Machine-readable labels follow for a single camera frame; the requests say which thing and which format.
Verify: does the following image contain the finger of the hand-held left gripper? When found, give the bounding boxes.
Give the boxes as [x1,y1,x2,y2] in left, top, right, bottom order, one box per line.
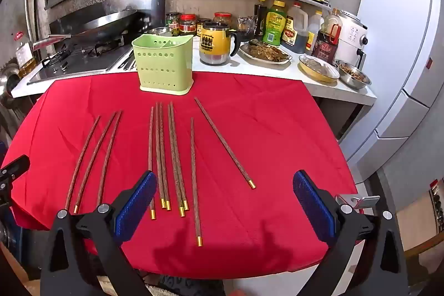
[0,155,31,211]

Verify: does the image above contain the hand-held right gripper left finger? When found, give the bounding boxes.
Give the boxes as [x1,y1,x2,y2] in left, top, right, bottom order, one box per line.
[40,170,158,296]

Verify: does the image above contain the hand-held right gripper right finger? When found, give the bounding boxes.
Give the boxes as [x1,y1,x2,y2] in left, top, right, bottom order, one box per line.
[293,170,408,296]

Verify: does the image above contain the set of brown wooden chopsticks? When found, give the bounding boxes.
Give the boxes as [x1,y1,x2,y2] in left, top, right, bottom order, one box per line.
[65,97,257,247]

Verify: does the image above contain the green plastic utensil holder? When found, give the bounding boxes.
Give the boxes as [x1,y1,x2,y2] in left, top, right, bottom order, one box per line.
[132,34,194,95]

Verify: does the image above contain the steel pot lid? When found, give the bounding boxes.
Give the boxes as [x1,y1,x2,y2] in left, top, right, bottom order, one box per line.
[0,55,22,109]

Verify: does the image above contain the red tablecloth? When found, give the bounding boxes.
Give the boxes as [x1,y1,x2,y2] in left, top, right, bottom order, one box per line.
[0,71,359,281]

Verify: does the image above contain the person's patterned pants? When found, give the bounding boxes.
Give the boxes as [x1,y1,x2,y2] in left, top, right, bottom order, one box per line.
[146,277,226,296]

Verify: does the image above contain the cooking oil bottle red cap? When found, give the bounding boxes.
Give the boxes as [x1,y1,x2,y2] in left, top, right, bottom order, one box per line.
[15,39,36,79]

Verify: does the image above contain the gas stove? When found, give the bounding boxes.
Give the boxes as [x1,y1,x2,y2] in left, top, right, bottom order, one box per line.
[27,39,134,86]

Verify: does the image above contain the wooden chair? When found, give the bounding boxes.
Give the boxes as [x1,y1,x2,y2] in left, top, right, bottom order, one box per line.
[402,230,444,262]

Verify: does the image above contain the steel bowl with food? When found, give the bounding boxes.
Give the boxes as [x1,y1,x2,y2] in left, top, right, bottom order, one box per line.
[334,59,372,89]

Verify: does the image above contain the yellow oval dish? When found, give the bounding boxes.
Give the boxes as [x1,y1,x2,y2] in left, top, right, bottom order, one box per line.
[298,54,340,83]

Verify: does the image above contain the bundle of metal chopsticks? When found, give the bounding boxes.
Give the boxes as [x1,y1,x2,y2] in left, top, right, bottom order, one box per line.
[117,48,137,72]

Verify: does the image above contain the plate of cooked food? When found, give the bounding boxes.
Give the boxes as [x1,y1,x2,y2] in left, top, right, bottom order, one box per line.
[239,40,292,66]

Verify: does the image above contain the steel wok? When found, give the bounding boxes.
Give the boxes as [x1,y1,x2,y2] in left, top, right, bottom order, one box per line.
[33,9,148,53]

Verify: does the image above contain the white kitchen appliance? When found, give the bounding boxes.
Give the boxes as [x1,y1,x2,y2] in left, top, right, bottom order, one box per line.
[333,9,369,71]

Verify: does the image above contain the small steel bowl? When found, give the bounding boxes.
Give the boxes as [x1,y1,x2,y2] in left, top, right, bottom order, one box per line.
[148,26,173,37]

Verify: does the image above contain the white plastic jug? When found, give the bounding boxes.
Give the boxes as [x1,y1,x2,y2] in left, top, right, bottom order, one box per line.
[306,10,324,52]

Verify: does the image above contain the yellow steel mug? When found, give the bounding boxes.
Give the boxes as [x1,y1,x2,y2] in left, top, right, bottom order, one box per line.
[199,22,241,66]

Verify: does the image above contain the green-lid sauce jar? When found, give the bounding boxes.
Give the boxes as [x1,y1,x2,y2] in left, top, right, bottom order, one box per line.
[166,12,180,36]

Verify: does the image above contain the green plastic bottle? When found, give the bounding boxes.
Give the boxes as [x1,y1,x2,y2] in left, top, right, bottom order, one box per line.
[263,0,287,46]

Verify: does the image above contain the red-lid sauce jar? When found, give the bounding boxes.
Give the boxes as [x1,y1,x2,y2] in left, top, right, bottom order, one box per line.
[179,14,198,36]

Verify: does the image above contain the dark plastic bag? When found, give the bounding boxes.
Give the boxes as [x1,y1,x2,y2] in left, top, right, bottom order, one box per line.
[238,17,258,42]

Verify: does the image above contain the small dark sauce jar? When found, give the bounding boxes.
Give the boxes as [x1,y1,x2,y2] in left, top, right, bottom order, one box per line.
[196,19,212,36]

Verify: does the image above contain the yellow-cap soy sauce bottle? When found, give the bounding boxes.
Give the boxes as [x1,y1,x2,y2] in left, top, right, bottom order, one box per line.
[255,0,268,36]

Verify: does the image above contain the white refrigerator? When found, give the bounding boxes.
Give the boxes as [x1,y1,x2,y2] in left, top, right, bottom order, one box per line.
[338,0,444,179]

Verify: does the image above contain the large bottle red handle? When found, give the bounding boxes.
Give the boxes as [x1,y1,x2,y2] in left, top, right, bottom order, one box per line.
[312,8,344,66]

